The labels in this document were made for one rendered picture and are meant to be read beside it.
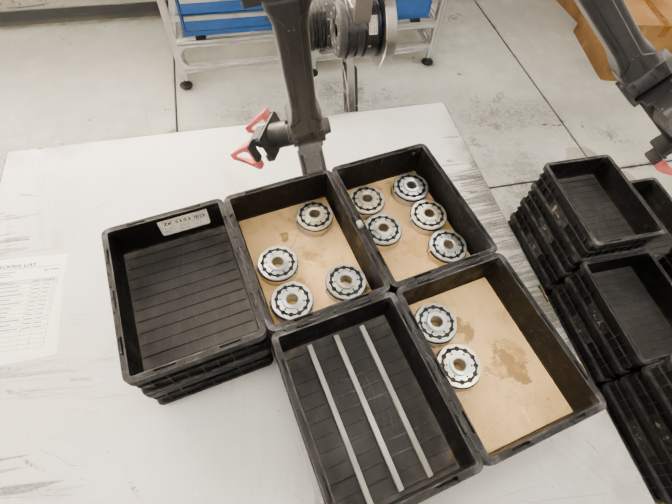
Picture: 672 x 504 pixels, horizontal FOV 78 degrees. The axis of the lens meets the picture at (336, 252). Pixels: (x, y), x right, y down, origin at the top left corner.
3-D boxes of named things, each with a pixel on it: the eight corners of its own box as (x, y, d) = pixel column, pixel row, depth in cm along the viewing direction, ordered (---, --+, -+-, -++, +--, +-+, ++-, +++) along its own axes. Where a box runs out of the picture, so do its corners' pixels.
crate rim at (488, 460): (391, 293, 99) (393, 289, 97) (497, 255, 106) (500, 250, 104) (483, 469, 80) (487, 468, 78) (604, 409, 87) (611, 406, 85)
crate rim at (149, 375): (104, 235, 103) (99, 229, 101) (223, 202, 110) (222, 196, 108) (127, 389, 85) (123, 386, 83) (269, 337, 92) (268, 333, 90)
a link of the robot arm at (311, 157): (328, 115, 82) (285, 124, 81) (340, 173, 85) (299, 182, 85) (323, 116, 93) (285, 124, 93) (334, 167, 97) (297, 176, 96)
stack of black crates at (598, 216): (500, 227, 206) (543, 163, 167) (554, 218, 210) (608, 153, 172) (537, 299, 186) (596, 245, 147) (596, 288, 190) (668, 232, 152)
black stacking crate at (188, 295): (120, 255, 112) (101, 231, 102) (229, 224, 119) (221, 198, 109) (144, 398, 93) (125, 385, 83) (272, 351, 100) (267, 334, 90)
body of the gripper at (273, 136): (281, 134, 100) (307, 128, 97) (267, 163, 94) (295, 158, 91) (267, 111, 96) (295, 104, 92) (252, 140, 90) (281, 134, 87)
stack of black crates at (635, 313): (539, 300, 186) (581, 261, 157) (598, 288, 190) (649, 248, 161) (585, 390, 166) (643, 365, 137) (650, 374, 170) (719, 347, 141)
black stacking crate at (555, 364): (386, 310, 107) (394, 290, 97) (483, 274, 114) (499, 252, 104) (467, 472, 89) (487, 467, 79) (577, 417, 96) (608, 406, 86)
